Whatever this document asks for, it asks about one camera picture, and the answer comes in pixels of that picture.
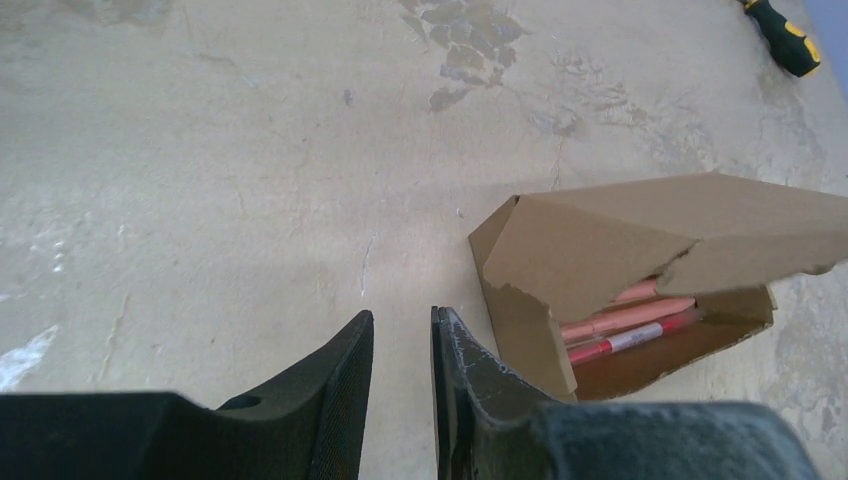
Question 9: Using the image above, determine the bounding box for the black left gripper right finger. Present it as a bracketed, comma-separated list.
[430, 307, 818, 479]

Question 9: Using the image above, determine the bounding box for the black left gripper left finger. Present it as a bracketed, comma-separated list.
[1, 310, 374, 479]

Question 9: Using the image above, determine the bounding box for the red pen with label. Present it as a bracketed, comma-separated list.
[568, 308, 705, 366]

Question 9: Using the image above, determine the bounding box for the brown cardboard box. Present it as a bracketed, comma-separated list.
[469, 173, 847, 402]

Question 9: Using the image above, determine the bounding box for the pink pen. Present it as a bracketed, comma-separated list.
[612, 278, 657, 303]

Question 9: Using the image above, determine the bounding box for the yellow black screwdriver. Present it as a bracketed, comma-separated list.
[740, 0, 821, 78]

